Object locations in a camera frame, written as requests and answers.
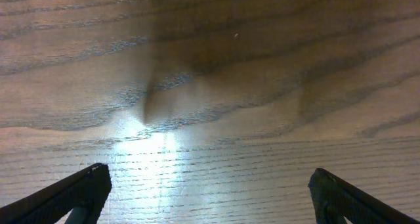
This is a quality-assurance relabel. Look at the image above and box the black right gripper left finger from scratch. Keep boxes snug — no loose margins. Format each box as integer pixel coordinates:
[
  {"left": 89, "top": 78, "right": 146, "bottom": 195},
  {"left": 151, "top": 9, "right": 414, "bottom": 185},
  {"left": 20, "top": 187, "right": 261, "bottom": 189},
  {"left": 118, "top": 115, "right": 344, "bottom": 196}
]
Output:
[{"left": 1, "top": 163, "right": 112, "bottom": 223}]

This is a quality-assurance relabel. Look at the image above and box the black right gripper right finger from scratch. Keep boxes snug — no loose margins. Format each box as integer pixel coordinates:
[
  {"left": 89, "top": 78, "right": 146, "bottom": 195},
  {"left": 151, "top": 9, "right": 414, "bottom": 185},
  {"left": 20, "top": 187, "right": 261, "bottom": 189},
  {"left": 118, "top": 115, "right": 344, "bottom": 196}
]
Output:
[{"left": 308, "top": 168, "right": 419, "bottom": 224}]

